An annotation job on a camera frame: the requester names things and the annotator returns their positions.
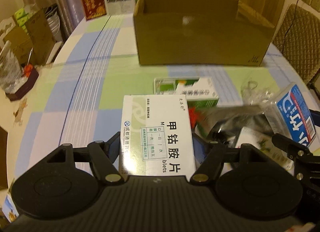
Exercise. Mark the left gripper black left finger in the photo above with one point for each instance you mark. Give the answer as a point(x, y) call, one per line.
point(102, 156)

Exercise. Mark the blue white card box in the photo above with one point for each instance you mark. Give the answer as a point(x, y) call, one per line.
point(289, 115)

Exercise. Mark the green white spray box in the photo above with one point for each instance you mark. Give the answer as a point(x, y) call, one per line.
point(199, 91)

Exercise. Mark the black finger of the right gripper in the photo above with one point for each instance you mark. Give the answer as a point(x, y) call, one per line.
point(290, 147)

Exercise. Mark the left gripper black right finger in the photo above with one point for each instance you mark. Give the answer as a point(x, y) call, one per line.
point(212, 165)

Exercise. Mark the dark brown tray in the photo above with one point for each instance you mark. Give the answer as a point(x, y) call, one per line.
point(24, 88)

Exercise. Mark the red gift box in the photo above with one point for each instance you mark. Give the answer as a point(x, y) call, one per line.
point(93, 8)

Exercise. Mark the crumpled silver plastic bag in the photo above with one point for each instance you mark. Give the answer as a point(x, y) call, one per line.
point(11, 73)

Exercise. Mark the large brown cardboard box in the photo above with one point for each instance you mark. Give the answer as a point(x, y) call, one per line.
point(223, 32)

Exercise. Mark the checkered tablecloth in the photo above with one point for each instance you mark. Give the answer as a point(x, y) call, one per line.
point(79, 97)

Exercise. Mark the brown cardboard boxes on side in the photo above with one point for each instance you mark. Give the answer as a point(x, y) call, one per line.
point(32, 40)

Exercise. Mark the clear plastic wire rack package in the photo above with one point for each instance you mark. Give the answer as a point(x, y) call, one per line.
point(253, 93)

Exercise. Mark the red candy wrapper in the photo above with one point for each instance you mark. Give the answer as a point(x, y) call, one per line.
point(194, 115)

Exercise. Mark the white medicine tablet box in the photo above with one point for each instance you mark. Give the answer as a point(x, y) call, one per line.
point(156, 137)

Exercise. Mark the quilted beige chair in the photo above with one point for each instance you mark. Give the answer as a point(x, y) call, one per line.
point(298, 41)

